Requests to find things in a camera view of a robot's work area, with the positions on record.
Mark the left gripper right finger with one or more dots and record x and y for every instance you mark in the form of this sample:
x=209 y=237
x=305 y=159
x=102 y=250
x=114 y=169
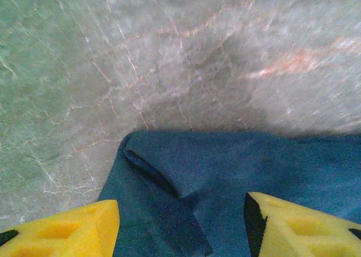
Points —
x=299 y=234

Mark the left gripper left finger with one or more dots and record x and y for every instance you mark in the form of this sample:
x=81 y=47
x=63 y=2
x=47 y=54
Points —
x=62 y=234

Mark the navy t-shirt with cartoon print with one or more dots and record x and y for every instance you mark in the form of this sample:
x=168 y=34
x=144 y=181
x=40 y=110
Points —
x=225 y=161

